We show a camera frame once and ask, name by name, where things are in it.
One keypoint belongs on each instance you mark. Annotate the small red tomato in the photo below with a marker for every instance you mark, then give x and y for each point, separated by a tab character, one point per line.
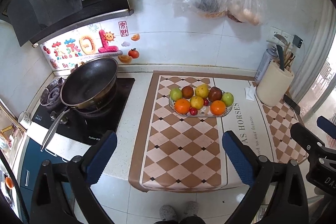
206	102
193	111

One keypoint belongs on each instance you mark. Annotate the green apple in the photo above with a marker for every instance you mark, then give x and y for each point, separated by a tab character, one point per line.
228	98
176	94

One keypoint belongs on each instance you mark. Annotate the grey slipper left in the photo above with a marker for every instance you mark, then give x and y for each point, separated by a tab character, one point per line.
167	213

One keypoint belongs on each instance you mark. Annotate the checkered brown table mat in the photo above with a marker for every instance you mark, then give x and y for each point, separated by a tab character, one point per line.
184	153

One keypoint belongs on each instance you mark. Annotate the white folded tissue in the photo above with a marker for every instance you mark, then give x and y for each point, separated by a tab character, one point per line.
250	93

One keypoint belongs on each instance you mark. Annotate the green apple front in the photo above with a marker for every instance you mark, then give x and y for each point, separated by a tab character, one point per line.
228	98

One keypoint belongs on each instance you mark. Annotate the colourful wall stickers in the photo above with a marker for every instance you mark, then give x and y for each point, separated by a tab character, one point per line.
107	38

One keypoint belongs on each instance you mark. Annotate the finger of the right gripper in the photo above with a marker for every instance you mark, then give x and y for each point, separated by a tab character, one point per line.
327	126
310	142

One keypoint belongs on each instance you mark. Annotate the grey slipper right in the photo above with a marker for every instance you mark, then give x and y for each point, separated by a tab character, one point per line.
191	209

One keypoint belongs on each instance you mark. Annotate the white mug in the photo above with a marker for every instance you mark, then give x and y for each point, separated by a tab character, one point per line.
24	120

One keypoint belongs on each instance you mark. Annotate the grey slipper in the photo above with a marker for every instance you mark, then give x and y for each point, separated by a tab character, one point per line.
167	213
191	209

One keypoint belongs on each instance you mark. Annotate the grey spray can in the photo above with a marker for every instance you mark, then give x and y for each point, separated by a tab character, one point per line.
269	55

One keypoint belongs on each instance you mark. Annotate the yellow lemon on plate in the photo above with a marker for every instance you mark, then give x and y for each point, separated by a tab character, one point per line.
202	91

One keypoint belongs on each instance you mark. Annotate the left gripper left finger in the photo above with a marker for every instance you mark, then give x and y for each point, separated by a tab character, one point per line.
49	203

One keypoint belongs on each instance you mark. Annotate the yellow lemon on mat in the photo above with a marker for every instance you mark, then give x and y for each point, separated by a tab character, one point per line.
197	102

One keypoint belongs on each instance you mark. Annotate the dark orange front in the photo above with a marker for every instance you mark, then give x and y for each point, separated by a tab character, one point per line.
187	92

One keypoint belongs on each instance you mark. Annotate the wall power socket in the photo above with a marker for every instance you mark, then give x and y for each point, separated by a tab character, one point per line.
274	31

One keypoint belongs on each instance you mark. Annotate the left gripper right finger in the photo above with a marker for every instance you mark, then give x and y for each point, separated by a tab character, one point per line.
288	203

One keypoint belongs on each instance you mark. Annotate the orange middle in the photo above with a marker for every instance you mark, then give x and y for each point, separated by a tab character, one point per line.
182	106

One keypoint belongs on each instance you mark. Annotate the cream utensil holder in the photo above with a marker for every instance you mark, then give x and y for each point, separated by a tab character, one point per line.
274	84

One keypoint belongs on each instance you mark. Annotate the red apple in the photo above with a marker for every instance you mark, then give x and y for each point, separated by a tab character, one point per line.
215	94

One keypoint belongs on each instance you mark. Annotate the black wok pan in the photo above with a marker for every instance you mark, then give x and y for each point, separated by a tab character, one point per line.
84	87

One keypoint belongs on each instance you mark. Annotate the small red tomato front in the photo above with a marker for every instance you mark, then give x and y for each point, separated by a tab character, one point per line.
193	111

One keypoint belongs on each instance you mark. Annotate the green apple near stove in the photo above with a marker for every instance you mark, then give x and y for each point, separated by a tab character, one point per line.
176	94

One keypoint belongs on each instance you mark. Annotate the large orange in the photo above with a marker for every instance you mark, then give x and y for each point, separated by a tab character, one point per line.
217	108

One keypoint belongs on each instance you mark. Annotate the black smartphone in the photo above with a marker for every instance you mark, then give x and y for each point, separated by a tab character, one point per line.
292	104

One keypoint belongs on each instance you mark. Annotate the black gas stove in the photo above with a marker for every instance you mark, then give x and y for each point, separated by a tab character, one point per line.
84	125

